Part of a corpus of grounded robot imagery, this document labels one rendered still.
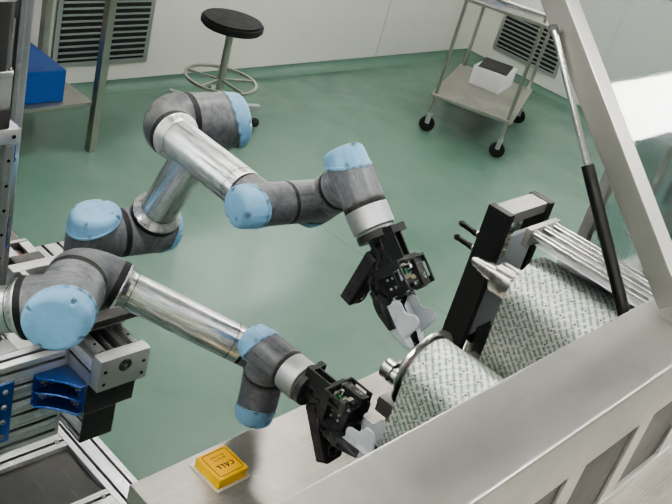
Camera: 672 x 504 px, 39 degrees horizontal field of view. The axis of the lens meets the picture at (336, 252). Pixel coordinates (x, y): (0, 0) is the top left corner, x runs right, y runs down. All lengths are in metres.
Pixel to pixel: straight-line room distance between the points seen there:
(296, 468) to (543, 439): 1.06
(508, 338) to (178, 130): 0.71
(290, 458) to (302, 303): 2.18
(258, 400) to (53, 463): 1.10
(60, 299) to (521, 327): 0.79
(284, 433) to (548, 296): 0.61
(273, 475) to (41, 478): 1.03
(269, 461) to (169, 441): 1.37
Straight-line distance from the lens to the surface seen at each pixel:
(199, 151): 1.73
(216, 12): 5.27
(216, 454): 1.80
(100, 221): 2.18
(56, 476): 2.73
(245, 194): 1.57
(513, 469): 0.79
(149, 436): 3.19
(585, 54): 1.10
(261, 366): 1.72
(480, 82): 6.51
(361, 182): 1.58
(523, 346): 1.68
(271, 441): 1.89
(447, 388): 1.50
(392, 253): 1.56
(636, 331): 1.06
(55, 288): 1.69
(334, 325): 3.93
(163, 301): 1.83
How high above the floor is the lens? 2.13
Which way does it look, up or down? 29 degrees down
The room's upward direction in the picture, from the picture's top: 16 degrees clockwise
